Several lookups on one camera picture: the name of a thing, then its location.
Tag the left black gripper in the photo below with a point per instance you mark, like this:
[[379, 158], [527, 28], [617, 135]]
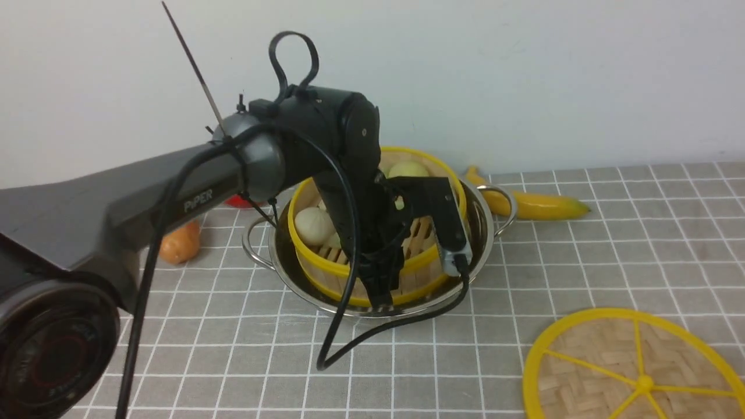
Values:
[[332, 137]]

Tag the bamboo steamer yellow rim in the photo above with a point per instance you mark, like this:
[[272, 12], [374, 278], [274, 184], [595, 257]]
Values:
[[327, 266]]

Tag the yellow woven steamer lid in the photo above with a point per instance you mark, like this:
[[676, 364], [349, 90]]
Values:
[[620, 363]]

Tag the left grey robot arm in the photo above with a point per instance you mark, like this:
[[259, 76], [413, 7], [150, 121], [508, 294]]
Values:
[[74, 253]]

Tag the stainless steel pot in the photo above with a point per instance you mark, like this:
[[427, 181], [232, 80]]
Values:
[[483, 230]]

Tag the beige round bun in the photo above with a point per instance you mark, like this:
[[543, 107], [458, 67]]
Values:
[[314, 226]]

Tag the yellow round bun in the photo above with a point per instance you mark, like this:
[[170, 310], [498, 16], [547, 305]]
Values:
[[408, 168]]

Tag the yellow banana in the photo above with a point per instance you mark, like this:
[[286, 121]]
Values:
[[540, 207]]

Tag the red bell pepper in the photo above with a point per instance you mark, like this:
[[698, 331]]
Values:
[[237, 201]]

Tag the grey checked tablecloth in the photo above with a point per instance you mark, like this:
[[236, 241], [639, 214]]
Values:
[[225, 339]]

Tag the brown potato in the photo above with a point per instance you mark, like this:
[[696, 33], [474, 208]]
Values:
[[181, 245]]

